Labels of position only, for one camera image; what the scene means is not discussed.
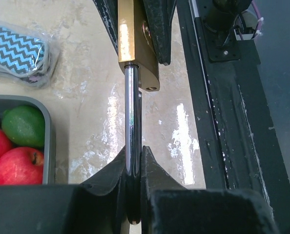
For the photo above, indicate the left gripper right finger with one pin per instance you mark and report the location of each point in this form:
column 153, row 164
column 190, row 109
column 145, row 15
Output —
column 167, row 207

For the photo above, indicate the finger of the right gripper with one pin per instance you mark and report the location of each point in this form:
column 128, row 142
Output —
column 160, row 15
column 108, row 11

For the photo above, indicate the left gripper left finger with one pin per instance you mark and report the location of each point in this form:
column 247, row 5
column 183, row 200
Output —
column 96, row 206

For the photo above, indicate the brass long-shackle padlock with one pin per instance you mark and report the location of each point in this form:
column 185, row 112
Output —
column 138, row 61

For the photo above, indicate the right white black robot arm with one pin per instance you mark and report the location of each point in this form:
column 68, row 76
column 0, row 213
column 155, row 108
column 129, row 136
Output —
column 222, row 14

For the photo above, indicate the red apple front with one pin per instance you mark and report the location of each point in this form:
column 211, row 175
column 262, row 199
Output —
column 21, row 166

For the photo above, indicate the blue chevron sponge pack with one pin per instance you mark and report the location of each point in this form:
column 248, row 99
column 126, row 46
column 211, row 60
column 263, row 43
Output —
column 27, row 56

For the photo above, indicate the green lime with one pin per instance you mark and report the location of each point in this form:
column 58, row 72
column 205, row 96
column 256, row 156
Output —
column 24, row 125

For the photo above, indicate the grey fruit tray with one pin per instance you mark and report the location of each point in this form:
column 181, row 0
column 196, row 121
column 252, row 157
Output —
column 49, row 150

